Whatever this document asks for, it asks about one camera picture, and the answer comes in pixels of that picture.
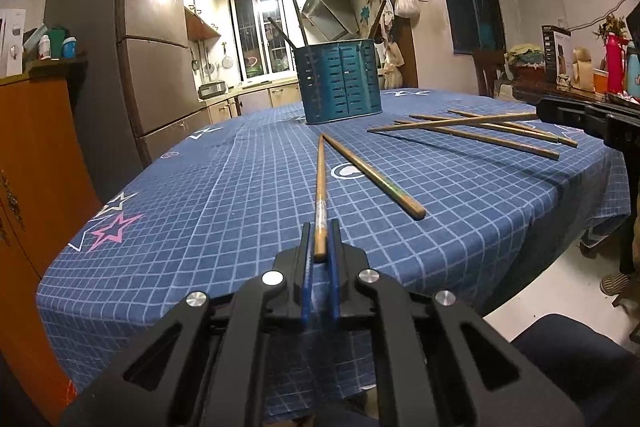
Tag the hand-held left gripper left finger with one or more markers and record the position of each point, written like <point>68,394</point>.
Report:
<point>306,287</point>

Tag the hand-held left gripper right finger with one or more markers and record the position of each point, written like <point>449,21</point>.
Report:
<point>334,287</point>

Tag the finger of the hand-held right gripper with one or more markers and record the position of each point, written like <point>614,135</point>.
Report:
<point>575,117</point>

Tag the long brown chopstick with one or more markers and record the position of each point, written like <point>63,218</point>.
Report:
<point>320,207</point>

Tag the set of wooden chopsticks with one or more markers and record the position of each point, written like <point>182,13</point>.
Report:
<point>380,179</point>

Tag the teal metal utensil holder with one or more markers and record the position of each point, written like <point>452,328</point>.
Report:
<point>340,82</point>

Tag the orange paper cup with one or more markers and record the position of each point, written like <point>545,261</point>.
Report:
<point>600,80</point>

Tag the brown paper bag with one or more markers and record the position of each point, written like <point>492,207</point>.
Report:
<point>581,68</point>

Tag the glossy wooden side table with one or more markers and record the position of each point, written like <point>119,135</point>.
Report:
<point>530,89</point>

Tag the light blue bottle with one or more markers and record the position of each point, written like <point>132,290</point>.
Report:
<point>633,69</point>

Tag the black product box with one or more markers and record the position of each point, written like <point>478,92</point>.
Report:
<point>555,54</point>

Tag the red thermos bottle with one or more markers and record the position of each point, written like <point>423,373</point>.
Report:
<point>614,63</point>

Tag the brown wooden chair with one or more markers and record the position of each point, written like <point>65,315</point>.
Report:
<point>487,72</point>

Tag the blue checked star tablecloth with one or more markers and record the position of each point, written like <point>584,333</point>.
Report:
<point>225,207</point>

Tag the person's slipper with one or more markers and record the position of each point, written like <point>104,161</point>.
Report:
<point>616,284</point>

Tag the cream lower kitchen cabinets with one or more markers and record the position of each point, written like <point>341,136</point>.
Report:
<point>250,102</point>

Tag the hanging white plastic bag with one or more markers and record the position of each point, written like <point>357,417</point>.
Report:
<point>407,1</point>

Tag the person's leg in dark trousers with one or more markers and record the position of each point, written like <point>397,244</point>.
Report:
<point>565,357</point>

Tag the kitchen window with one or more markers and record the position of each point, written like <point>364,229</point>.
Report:
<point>252,37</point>

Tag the steel range hood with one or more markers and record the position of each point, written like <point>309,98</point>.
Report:
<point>325,14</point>

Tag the orange wooden cabinet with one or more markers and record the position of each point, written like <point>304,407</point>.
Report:
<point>35,207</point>

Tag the grey refrigerator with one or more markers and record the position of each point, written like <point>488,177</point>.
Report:
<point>100,32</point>

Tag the green plastic container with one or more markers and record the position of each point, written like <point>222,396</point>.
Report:
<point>57,39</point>

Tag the white pill bottle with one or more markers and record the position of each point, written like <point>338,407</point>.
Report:
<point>44,48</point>

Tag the hanging bags on door frame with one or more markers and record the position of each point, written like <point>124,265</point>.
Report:
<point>392,57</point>

